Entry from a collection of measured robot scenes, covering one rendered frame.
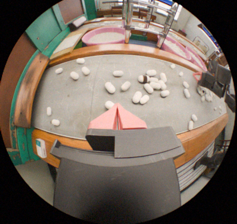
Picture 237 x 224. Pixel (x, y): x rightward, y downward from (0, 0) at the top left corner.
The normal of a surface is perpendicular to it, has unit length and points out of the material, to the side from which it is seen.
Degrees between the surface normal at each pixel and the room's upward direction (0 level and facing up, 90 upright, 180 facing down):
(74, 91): 0
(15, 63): 90
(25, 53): 90
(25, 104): 67
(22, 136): 90
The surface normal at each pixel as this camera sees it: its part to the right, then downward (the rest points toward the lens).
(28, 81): 0.92, -0.08
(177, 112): 0.00, -0.24
